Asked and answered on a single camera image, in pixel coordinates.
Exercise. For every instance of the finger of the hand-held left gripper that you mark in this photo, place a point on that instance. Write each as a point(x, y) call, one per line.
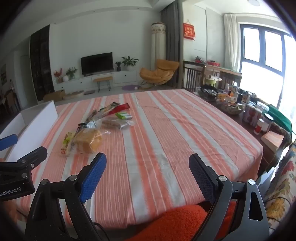
point(32, 157)
point(8, 141)

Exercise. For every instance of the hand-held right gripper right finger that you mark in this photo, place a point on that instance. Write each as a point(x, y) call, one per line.
point(203, 178)

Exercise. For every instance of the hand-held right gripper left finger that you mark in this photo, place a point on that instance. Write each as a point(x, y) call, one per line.
point(94, 176)

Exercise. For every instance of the white storage box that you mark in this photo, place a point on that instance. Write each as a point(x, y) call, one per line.
point(37, 122)

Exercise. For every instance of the long yellow-green snack packet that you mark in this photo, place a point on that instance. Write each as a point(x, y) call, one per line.
point(66, 144)

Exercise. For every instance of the clear bag of bread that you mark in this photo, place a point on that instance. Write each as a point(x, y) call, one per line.
point(89, 140)

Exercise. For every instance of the clear bag of brown biscuits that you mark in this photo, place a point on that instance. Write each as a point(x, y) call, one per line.
point(113, 124)

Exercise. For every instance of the green snack packet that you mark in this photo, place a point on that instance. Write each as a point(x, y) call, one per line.
point(123, 115)

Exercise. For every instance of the green sausage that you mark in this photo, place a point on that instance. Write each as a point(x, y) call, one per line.
point(108, 108)

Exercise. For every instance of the long red snack packet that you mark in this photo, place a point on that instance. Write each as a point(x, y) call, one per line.
point(120, 107)

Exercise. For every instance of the wicker basket of snacks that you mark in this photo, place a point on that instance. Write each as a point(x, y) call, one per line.
point(229, 109)

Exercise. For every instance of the orange fluffy cushion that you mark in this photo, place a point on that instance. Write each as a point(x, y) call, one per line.
point(175, 220)

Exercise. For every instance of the orange striped tablecloth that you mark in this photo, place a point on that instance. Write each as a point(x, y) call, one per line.
point(161, 139)

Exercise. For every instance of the cardboard box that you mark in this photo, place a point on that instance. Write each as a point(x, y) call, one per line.
point(54, 95)

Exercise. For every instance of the dark wooden side table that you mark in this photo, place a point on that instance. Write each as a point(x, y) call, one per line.
point(266, 157)

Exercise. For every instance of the floral sofa cover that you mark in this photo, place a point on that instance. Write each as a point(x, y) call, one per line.
point(282, 185)

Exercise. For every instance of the brown book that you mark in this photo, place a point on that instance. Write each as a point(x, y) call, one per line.
point(272, 139)

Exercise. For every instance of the dark bookshelf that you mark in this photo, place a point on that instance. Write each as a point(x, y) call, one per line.
point(41, 64)

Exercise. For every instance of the red flowers in vase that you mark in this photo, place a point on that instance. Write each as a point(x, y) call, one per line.
point(58, 73)

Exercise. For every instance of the dark basket of packets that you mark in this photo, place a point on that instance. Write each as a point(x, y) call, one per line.
point(208, 92)

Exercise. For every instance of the leafy plant in white vase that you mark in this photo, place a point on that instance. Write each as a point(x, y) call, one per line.
point(71, 72)

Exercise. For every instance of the purple round floor mat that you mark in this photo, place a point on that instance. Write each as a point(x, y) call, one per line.
point(128, 87)

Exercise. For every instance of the wooden stool with metal legs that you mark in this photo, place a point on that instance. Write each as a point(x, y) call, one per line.
point(103, 78)

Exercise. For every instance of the lime green plastic container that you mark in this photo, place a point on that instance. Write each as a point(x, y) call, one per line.
point(211, 81)

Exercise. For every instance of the green cloth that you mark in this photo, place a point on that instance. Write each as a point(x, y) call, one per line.
point(279, 117)

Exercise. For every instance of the wooden slatted chair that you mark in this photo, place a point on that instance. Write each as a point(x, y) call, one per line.
point(230, 78)
point(193, 78)

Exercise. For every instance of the white television cabinet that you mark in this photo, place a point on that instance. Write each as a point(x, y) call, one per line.
point(124, 77)

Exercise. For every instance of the small potted plant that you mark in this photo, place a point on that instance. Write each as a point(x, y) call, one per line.
point(118, 67)

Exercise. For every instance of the black television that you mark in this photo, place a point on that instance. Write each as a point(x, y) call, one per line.
point(97, 62)

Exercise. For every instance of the yellow lounge chair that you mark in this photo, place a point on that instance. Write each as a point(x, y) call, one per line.
point(157, 71)

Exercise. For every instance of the large potted green plant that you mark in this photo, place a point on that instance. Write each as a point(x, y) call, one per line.
point(129, 62)

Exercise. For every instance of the white curtain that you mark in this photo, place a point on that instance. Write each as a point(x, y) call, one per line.
point(231, 41)

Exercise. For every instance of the covered standing air conditioner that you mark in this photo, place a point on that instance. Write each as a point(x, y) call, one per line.
point(158, 44)

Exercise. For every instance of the grey curtain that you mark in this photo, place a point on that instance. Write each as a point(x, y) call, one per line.
point(171, 34)

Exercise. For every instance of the dark framed window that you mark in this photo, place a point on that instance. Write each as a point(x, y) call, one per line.
point(272, 46)

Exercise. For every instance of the ceiling lamp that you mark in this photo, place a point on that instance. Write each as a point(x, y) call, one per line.
point(254, 1)

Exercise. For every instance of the red wall calendar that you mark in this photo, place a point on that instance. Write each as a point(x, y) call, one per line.
point(189, 31)

